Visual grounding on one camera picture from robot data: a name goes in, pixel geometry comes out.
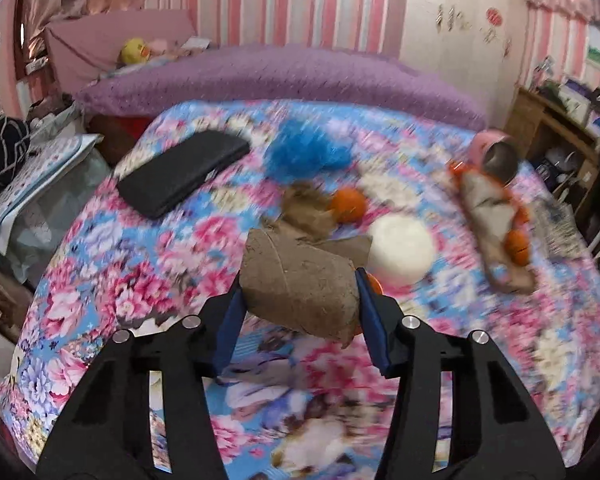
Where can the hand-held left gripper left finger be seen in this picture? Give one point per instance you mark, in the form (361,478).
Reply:
(230,325)

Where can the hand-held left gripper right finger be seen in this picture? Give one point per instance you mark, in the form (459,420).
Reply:
(372,325)

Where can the white paper cup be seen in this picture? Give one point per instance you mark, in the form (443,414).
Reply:
(402,247)

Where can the orange fruit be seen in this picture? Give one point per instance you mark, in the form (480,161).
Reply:
(519,247)
(349,205)
(375,285)

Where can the floral blanket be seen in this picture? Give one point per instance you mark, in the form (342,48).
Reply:
(145,270)

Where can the crumpled brown paper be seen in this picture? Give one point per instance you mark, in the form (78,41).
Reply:
(305,210)

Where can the black flat case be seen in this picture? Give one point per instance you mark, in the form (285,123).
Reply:
(185,172)

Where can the blue fluffy toy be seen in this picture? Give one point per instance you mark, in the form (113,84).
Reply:
(305,150)

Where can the pink steel bowl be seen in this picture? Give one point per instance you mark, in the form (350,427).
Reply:
(497,157)

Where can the purple bedspread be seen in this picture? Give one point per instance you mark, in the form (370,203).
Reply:
(280,75)

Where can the wooden desk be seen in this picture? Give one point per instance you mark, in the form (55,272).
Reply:
(535,120)

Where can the white wardrobe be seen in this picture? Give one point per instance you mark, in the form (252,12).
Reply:
(460,60)

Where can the black patterned cloth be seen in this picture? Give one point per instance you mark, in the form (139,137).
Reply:
(0,150)

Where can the yellow plush duck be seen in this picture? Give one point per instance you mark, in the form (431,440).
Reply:
(133,51)

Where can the pink headboard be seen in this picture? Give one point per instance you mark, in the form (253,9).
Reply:
(95,40)

